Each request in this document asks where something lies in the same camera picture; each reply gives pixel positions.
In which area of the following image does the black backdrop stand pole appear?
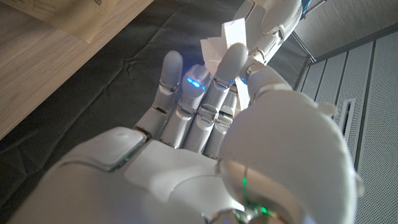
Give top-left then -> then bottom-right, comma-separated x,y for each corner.
290,30 -> 317,63

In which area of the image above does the brown cardboard box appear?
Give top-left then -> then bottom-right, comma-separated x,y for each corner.
0,0 -> 125,44

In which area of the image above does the white postage stamp sheet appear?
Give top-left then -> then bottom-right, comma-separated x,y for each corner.
200,17 -> 250,110

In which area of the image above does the black backdrop curtain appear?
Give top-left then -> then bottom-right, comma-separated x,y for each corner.
0,0 -> 312,215

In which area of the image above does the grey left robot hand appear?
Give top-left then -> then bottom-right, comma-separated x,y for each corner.
231,0 -> 304,65

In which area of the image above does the single white postage stamp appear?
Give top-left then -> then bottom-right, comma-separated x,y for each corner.
222,17 -> 248,48

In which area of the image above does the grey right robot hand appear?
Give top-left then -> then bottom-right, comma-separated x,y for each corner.
9,42 -> 363,224

